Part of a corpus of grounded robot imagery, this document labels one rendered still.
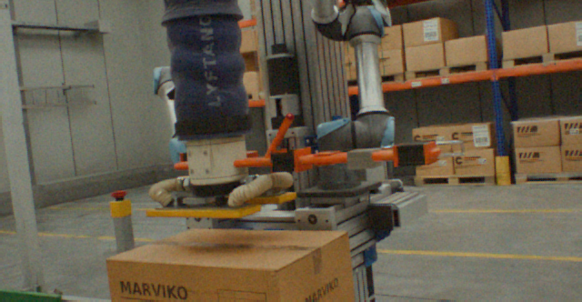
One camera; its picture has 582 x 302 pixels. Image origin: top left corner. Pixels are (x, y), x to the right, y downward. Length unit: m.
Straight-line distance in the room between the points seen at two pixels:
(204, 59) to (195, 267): 0.56
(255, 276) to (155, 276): 0.34
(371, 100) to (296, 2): 0.51
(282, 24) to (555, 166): 6.55
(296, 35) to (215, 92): 0.71
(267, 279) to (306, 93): 0.97
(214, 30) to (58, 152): 10.98
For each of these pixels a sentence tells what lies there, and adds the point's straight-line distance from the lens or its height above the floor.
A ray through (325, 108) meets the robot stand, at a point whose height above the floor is 1.31.
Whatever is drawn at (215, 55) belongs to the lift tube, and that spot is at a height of 1.49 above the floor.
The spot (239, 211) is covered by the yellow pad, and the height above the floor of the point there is 1.07.
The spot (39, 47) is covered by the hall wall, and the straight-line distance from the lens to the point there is 12.55.
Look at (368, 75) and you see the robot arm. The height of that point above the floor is 1.41.
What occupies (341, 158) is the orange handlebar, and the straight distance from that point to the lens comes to 1.46.
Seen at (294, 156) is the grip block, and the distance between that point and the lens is 1.52.
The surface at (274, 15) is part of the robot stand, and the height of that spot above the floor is 1.69.
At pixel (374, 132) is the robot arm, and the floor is 1.22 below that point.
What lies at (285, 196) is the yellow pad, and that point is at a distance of 1.69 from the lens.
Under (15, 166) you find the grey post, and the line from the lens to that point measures 5.13.
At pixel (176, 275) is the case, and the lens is 1.62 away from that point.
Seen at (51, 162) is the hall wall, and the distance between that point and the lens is 12.40.
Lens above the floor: 1.31
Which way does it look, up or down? 3 degrees down
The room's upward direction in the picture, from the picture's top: 6 degrees counter-clockwise
